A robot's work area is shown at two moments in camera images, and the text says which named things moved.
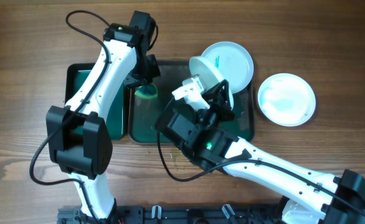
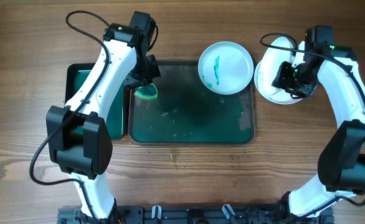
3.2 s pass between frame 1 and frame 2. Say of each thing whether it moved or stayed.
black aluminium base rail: stayed
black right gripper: moved
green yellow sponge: stayed
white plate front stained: moved
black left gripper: stayed
